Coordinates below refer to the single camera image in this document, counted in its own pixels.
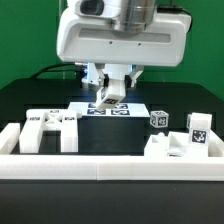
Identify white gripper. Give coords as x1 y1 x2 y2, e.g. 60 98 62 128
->
57 0 192 89

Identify white chair seat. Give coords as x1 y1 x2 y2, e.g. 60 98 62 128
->
143 131 214 158

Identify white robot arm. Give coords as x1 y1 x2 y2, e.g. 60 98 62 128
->
56 0 192 71

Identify white marker sheet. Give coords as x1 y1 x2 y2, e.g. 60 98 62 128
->
68 102 149 117

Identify white tagged cube near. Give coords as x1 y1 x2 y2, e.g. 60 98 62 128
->
150 110 169 128

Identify black cable bundle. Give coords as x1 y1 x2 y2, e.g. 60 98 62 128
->
29 63 88 80

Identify white chair back frame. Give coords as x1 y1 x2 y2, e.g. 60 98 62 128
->
19 109 82 154

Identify white U-shaped obstacle frame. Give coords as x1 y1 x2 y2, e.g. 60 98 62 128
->
0 123 224 181

